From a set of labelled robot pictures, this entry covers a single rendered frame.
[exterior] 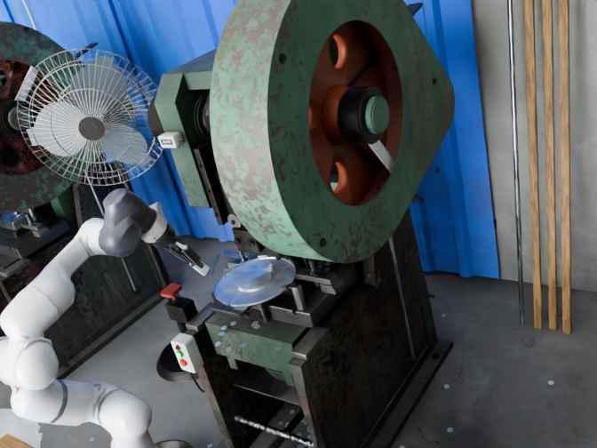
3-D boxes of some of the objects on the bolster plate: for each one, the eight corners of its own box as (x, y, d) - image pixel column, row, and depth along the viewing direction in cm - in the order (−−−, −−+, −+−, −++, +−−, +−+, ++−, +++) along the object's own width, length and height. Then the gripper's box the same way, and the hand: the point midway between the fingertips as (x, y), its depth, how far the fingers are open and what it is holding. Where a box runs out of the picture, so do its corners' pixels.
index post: (303, 310, 210) (296, 286, 206) (295, 309, 212) (289, 285, 208) (307, 306, 212) (300, 282, 208) (299, 304, 214) (293, 281, 210)
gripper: (137, 238, 187) (187, 277, 203) (163, 246, 178) (214, 286, 194) (150, 217, 189) (199, 258, 205) (178, 224, 181) (226, 265, 197)
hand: (199, 266), depth 198 cm, fingers closed
